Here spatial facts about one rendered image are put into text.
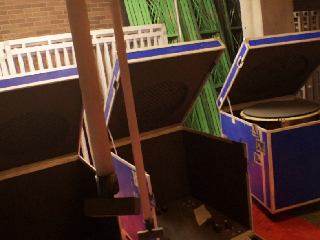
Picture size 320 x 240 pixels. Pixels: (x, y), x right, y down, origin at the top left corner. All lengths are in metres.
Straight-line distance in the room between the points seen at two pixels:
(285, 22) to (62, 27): 3.08
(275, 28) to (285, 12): 0.30
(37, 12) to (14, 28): 0.39
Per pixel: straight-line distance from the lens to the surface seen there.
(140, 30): 4.38
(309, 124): 3.28
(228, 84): 3.71
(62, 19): 5.22
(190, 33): 5.75
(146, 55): 2.41
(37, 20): 5.12
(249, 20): 4.55
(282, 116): 3.47
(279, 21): 4.68
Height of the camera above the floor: 1.79
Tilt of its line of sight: 12 degrees down
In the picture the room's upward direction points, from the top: 8 degrees counter-clockwise
